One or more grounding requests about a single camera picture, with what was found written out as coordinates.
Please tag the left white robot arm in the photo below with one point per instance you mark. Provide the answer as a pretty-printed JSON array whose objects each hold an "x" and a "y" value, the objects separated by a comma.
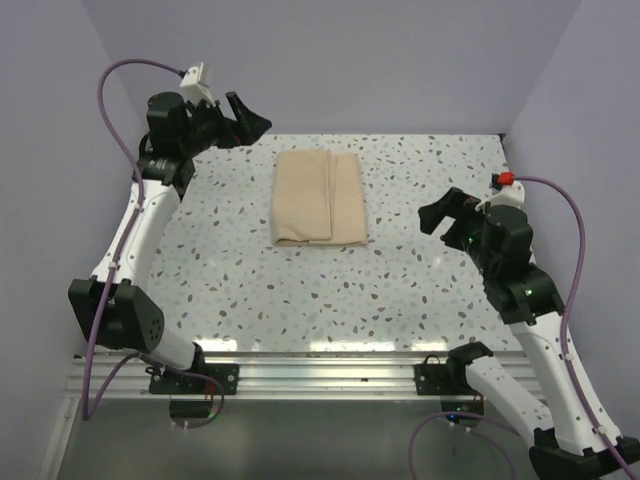
[{"x": 112, "y": 306}]

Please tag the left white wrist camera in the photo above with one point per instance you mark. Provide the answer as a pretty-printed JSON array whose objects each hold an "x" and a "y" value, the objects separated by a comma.
[{"x": 194, "y": 85}]

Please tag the aluminium frame rail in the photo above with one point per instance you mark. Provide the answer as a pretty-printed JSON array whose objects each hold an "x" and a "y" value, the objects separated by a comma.
[{"x": 331, "y": 376}]

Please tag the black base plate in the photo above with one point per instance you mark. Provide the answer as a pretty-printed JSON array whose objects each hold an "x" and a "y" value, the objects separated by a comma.
[
  {"x": 433, "y": 379},
  {"x": 163, "y": 382}
]

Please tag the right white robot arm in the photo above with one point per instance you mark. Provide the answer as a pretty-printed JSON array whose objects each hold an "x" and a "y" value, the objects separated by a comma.
[{"x": 568, "y": 433}]

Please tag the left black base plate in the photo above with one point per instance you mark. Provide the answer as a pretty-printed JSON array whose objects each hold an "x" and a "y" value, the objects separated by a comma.
[{"x": 163, "y": 382}]

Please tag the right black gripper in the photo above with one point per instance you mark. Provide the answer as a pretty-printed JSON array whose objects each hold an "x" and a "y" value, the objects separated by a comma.
[{"x": 454, "y": 203}]

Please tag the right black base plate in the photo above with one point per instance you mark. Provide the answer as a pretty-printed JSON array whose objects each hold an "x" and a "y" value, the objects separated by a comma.
[{"x": 433, "y": 379}]

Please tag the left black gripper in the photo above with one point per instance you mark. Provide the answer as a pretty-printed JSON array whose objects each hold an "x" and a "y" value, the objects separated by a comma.
[{"x": 246, "y": 129}]

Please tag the beige surgical drape cloth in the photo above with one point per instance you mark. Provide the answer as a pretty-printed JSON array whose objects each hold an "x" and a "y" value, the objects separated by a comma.
[{"x": 318, "y": 200}]

